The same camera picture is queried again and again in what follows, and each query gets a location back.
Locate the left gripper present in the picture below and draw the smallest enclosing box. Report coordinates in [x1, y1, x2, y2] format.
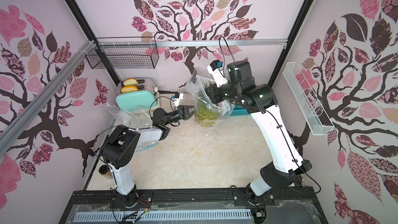
[163, 105, 199, 126]

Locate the pineapple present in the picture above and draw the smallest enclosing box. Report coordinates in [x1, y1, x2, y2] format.
[194, 83, 219, 128]

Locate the clear zip bag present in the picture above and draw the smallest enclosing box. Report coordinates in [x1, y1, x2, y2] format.
[99, 102, 152, 134]

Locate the zip bag with blue seal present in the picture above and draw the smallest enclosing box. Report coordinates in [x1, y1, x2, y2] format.
[135, 141, 159, 152]

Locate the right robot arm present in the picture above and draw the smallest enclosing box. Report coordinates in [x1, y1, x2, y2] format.
[206, 60, 312, 199]

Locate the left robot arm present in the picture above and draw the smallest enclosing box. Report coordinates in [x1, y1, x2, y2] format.
[98, 94, 194, 207]

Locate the teal plastic basket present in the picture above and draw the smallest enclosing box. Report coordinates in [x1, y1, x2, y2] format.
[230, 105, 249, 117]

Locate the mint green toaster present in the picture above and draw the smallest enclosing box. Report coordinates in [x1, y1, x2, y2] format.
[116, 77, 161, 112]

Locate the toast slice rear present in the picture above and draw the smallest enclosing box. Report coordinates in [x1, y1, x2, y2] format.
[123, 78, 139, 86]

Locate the toast slice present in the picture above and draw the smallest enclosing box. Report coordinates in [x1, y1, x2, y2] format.
[121, 86, 139, 93]
[123, 78, 139, 86]

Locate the toast slice front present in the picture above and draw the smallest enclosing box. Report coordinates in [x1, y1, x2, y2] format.
[121, 86, 139, 93]

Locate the spice jar left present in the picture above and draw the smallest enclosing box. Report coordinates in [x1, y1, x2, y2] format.
[98, 165, 113, 179]

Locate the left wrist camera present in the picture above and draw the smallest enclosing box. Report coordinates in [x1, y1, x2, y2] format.
[172, 92, 184, 108]

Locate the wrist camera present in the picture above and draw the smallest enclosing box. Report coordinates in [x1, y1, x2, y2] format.
[172, 92, 184, 108]
[207, 60, 228, 87]

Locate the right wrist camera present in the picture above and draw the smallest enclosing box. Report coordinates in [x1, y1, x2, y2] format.
[207, 60, 228, 87]

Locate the aluminium rail back wall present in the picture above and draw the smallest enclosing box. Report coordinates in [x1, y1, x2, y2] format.
[98, 39, 288, 47]

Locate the aluminium rail wall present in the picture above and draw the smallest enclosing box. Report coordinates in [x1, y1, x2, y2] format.
[1, 40, 94, 156]
[98, 39, 288, 47]

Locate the black wire wall basket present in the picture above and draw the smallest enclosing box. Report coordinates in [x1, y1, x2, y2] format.
[85, 40, 160, 69]

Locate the white wire wall shelf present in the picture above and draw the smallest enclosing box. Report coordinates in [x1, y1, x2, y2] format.
[283, 62, 335, 135]

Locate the white slotted cable duct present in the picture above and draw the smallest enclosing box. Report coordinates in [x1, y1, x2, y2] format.
[70, 209, 252, 224]

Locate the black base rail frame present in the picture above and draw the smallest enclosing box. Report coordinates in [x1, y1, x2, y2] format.
[60, 187, 327, 224]

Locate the aluminium rail left wall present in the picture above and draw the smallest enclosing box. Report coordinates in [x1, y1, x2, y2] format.
[1, 40, 94, 156]

